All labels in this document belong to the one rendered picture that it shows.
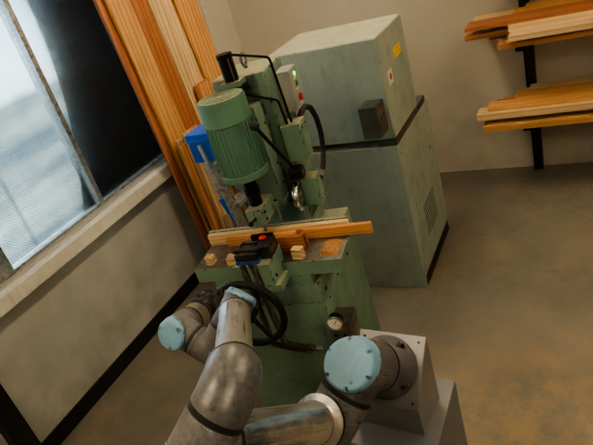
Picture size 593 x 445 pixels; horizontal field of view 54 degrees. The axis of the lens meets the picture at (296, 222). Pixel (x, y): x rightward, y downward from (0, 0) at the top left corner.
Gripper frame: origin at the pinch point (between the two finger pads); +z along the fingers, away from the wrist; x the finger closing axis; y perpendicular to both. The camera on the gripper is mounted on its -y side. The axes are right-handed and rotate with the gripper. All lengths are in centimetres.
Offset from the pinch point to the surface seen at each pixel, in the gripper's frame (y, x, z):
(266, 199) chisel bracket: 29.2, -4.9, 35.2
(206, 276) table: 3.6, 21.2, 23.9
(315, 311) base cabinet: -14.8, -18.9, 30.7
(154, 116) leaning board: 77, 102, 135
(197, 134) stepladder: 61, 54, 95
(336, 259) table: 6.4, -33.1, 23.0
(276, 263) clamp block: 7.6, -11.7, 18.8
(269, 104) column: 65, -11, 38
